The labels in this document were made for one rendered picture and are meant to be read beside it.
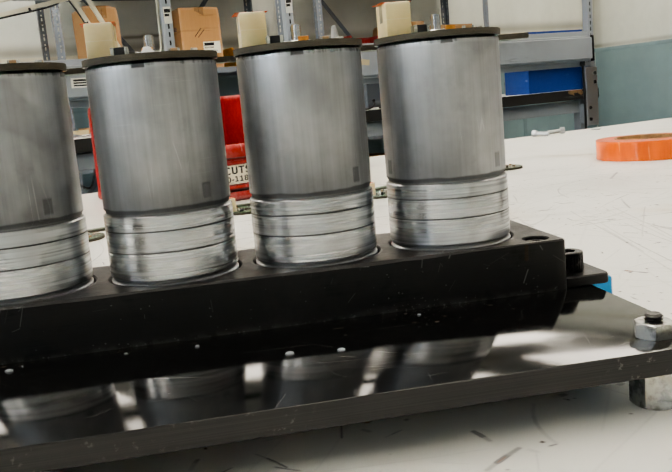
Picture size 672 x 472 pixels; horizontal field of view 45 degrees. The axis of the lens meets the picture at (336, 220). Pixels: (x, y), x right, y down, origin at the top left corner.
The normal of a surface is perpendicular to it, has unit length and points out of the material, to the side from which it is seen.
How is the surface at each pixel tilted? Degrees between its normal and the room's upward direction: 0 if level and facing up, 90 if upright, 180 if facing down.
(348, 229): 90
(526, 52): 90
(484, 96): 90
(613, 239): 0
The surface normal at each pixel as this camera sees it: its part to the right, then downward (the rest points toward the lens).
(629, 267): -0.09, -0.98
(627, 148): -0.67, 0.17
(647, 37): -0.88, 0.15
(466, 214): 0.13, 0.14
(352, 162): 0.73, 0.04
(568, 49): 0.47, 0.09
